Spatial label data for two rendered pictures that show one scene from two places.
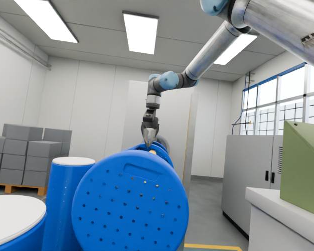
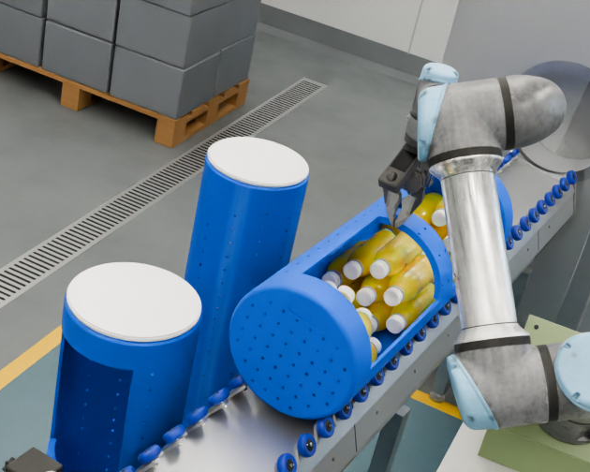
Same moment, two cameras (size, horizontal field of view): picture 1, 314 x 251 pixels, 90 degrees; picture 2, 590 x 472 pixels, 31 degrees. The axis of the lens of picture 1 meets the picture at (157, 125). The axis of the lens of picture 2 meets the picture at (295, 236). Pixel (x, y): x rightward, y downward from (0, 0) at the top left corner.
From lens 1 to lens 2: 165 cm
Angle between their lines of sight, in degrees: 39
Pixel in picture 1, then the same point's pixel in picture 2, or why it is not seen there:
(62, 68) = not seen: outside the picture
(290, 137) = not seen: hidden behind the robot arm
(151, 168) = (319, 317)
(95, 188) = (256, 315)
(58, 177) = (218, 201)
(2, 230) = (163, 324)
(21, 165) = (104, 24)
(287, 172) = not seen: hidden behind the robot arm
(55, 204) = (210, 257)
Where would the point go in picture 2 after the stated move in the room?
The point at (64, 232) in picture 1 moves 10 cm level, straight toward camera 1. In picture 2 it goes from (226, 317) to (222, 338)
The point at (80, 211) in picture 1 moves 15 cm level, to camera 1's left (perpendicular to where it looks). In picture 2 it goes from (238, 332) to (175, 302)
